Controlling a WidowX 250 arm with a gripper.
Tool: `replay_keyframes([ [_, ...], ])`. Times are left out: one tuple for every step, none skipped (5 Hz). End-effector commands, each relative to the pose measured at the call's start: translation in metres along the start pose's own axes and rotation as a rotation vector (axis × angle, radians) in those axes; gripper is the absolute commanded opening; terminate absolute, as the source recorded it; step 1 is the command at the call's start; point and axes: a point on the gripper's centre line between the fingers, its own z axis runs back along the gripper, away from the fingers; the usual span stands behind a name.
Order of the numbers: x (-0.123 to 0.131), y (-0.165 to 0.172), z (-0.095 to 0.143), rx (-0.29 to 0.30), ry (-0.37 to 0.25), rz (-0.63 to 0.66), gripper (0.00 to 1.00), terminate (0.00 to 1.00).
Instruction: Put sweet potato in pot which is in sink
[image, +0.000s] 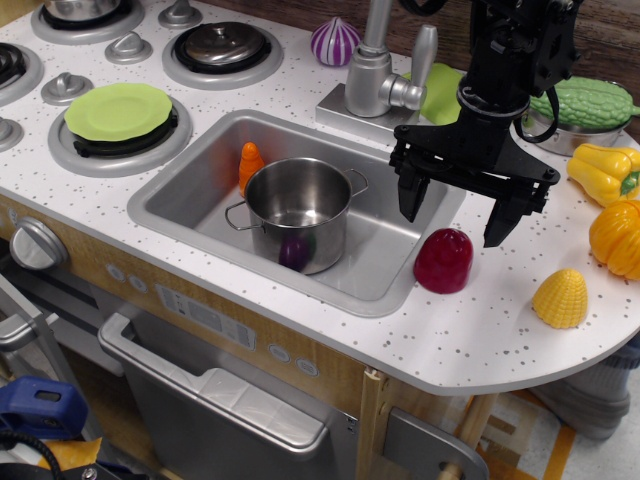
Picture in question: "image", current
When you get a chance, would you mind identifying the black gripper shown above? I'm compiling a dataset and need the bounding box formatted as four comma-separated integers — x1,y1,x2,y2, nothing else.
390,87,560,248

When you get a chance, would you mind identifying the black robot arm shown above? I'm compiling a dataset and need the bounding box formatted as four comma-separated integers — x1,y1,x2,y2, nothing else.
390,1,581,248

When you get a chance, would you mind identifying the stainless steel pot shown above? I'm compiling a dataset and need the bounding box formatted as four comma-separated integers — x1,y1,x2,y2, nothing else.
225,158,369,275

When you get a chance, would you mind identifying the silver pot on burner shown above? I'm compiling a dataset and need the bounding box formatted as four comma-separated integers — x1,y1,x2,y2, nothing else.
44,0,121,22

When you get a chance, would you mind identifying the small metal bowl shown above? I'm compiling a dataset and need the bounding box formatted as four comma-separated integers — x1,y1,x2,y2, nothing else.
522,111,628,156

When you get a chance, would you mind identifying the silver toy faucet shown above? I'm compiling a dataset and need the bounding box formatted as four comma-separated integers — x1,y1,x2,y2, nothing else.
316,1,438,141

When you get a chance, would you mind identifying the yellow toy corn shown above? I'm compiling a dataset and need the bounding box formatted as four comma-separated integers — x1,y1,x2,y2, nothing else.
532,269,588,329

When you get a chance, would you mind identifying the yellow toy bell pepper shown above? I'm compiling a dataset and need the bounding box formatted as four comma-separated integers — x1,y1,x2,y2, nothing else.
567,144,639,207

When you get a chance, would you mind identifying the orange toy pumpkin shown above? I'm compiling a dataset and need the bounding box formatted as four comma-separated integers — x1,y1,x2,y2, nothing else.
589,200,639,281

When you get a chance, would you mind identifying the green toy bitter gourd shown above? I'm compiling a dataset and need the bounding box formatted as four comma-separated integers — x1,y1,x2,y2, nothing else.
554,76,639,130

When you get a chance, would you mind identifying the purple white toy onion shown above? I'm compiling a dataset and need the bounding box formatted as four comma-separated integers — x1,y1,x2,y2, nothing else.
310,17,361,67

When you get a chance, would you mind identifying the orange toy carrot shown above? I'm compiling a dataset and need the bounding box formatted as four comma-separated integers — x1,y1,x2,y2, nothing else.
238,142,265,197

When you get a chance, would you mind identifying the back right stove burner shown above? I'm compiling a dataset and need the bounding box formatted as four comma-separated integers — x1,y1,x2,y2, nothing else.
162,21,284,91

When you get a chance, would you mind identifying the stove burner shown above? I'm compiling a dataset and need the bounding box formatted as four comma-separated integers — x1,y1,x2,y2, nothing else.
48,100,192,178
31,1,145,46
1,43,44,106
162,21,284,91

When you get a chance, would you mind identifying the front right stove burner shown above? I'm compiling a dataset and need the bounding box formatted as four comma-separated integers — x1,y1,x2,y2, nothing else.
48,100,192,178

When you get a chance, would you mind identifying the silver stove knob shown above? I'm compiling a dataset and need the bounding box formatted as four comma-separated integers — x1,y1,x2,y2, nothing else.
105,31,153,65
41,72,94,106
0,118,24,152
157,0,203,30

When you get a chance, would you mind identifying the grey dishwasher door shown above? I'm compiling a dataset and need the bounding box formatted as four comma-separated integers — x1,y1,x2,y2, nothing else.
98,313,358,479

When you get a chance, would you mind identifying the light green plate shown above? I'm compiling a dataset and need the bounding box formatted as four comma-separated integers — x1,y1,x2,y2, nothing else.
64,83,173,142

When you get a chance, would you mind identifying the back left stove burner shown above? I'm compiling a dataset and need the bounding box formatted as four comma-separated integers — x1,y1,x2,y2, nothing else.
31,1,145,46

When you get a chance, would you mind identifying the silver oven dial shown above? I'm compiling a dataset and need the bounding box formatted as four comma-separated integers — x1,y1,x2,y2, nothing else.
9,217,68,270

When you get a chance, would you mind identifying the blue clamp tool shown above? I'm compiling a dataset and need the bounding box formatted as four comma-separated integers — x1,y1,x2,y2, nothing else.
1,376,88,440

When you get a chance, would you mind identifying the black cable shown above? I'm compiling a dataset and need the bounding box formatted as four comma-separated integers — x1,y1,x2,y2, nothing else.
513,85,562,144

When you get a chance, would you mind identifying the grey oven door handle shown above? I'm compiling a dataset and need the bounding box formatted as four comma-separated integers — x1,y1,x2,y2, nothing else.
1,314,58,353

